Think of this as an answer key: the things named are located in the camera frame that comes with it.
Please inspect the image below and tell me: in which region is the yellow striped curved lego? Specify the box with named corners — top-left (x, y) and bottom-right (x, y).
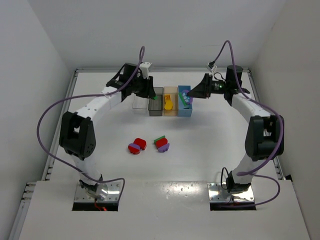
top-left (164, 94), bottom-right (172, 104)

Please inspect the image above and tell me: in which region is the yellow lego brick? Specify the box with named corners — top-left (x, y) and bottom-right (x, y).
top-left (164, 102), bottom-right (174, 111)

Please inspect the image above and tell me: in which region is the purple paw print lego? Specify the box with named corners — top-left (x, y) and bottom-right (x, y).
top-left (180, 89), bottom-right (193, 105)

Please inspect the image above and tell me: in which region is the green lego plate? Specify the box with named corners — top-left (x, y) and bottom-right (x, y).
top-left (153, 135), bottom-right (166, 144)

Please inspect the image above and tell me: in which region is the red rounded lego brick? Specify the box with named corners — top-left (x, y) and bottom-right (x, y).
top-left (155, 137), bottom-right (168, 149)

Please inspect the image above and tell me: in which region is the purple rounded lego plate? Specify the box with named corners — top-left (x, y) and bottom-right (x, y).
top-left (157, 143), bottom-right (170, 153)

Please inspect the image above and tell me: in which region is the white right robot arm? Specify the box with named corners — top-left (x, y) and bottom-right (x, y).
top-left (187, 65), bottom-right (284, 193)

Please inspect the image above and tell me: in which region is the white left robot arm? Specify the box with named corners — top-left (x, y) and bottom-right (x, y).
top-left (59, 62), bottom-right (156, 200)

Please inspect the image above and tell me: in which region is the grey transparent container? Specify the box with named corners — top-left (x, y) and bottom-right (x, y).
top-left (148, 87), bottom-right (164, 117)

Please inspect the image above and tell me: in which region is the clear transparent container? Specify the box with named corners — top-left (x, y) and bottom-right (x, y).
top-left (132, 95), bottom-right (149, 111)

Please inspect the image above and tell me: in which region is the amber transparent container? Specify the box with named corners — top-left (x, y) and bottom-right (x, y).
top-left (163, 86), bottom-right (179, 117)

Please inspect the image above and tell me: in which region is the red purple lego stack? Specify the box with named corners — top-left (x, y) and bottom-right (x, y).
top-left (128, 138), bottom-right (147, 155)

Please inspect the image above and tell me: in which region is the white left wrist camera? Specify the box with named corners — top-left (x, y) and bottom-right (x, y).
top-left (139, 62), bottom-right (153, 78)

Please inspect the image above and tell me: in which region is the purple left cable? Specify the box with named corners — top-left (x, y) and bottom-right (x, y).
top-left (36, 45), bottom-right (146, 201)

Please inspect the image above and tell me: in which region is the purple cable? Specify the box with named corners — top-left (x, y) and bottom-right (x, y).
top-left (36, 45), bottom-right (146, 201)
top-left (213, 40), bottom-right (286, 208)

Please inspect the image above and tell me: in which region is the aluminium frame rail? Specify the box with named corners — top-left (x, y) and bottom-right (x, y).
top-left (74, 66), bottom-right (252, 74)

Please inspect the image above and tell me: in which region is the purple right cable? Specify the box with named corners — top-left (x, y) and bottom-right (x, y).
top-left (213, 40), bottom-right (286, 208)

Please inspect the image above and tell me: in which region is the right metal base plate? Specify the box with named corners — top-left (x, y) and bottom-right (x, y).
top-left (207, 182), bottom-right (256, 211)

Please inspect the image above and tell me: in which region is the metal base plate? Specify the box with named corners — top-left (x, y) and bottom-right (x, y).
top-left (207, 182), bottom-right (256, 211)
top-left (72, 181), bottom-right (122, 212)

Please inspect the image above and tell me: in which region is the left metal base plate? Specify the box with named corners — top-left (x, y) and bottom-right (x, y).
top-left (72, 181), bottom-right (122, 212)

